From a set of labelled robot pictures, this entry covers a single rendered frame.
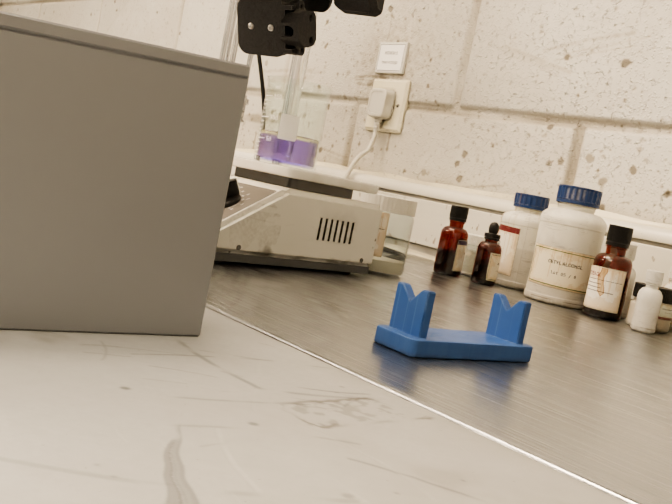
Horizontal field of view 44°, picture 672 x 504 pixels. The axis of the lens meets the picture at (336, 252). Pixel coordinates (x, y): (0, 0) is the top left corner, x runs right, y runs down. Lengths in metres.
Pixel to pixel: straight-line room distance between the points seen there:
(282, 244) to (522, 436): 0.41
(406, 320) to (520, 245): 0.57
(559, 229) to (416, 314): 0.49
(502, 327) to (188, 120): 0.24
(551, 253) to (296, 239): 0.32
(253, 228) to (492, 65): 0.66
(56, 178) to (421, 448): 0.18
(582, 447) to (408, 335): 0.14
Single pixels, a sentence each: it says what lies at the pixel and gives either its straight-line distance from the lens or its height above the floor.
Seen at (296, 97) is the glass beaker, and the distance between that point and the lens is 0.78.
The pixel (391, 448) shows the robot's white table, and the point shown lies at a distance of 0.29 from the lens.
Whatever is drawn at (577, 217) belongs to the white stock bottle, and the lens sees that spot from 0.93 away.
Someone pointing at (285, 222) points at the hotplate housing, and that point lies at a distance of 0.71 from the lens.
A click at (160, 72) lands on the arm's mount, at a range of 0.37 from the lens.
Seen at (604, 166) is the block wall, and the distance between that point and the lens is 1.12.
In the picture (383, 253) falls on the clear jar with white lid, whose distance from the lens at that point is 0.84.
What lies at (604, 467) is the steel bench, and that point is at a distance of 0.33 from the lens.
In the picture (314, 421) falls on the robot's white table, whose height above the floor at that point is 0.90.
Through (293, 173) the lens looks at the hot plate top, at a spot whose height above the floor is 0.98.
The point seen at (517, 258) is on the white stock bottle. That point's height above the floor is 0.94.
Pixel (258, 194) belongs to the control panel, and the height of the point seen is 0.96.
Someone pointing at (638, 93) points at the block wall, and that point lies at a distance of 1.12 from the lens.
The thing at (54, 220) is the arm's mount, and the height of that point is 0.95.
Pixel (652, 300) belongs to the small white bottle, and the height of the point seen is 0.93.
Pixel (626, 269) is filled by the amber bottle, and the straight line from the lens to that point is 0.90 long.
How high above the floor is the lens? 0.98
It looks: 5 degrees down
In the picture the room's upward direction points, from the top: 11 degrees clockwise
